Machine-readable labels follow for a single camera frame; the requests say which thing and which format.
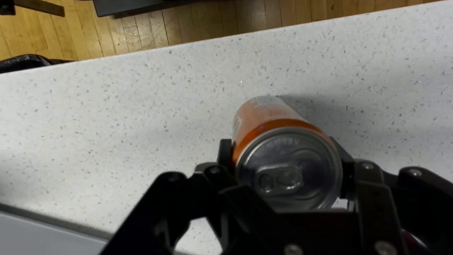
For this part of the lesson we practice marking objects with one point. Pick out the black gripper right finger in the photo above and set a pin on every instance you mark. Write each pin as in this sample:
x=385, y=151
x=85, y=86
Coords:
x=376, y=213

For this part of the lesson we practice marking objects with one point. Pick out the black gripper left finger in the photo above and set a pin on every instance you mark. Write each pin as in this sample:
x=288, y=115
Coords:
x=188, y=213

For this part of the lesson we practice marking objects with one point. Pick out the orange soda can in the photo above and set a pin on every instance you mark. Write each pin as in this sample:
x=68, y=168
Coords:
x=277, y=156

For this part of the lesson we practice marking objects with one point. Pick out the dark grey flat object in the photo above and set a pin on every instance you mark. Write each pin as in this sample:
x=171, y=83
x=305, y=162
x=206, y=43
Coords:
x=136, y=6

